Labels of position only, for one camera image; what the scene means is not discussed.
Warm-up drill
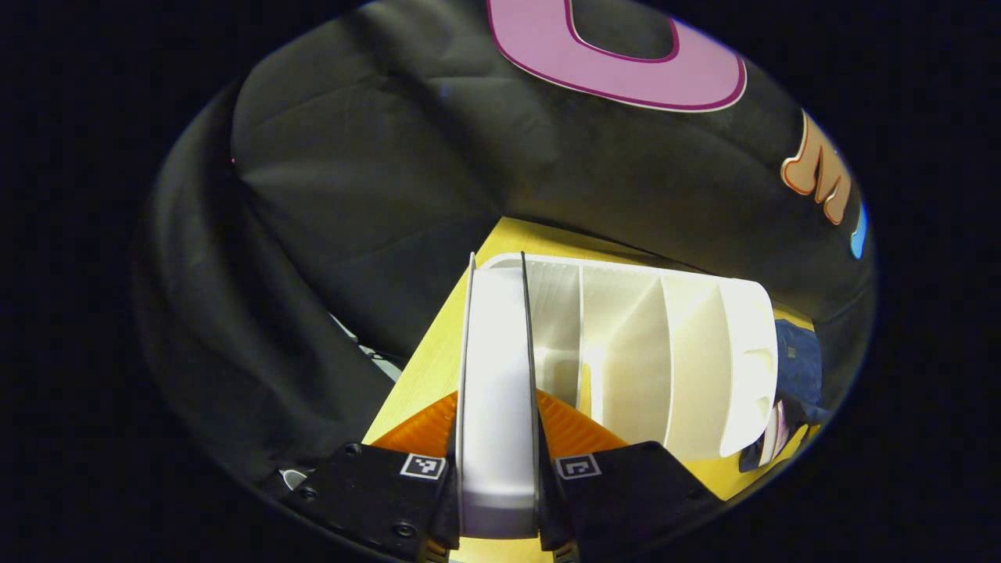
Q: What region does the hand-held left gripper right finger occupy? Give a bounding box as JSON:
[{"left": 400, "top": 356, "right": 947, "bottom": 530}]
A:
[{"left": 536, "top": 389, "right": 724, "bottom": 562}]

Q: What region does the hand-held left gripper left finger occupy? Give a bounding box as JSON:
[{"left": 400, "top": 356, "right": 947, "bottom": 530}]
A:
[{"left": 296, "top": 391, "right": 462, "bottom": 561}]

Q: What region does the white plastic bookshelf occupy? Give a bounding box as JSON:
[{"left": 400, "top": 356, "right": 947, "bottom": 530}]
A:
[{"left": 479, "top": 252, "right": 780, "bottom": 461}]

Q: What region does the dark cover book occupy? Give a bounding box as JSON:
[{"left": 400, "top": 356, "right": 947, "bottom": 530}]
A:
[{"left": 456, "top": 252, "right": 542, "bottom": 540}]

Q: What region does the blue schoolbag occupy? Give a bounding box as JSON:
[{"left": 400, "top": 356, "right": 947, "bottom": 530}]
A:
[{"left": 739, "top": 319, "right": 830, "bottom": 474}]

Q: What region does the black backdrop cloth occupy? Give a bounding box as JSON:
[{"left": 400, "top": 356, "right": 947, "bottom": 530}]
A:
[{"left": 137, "top": 0, "right": 873, "bottom": 486}]

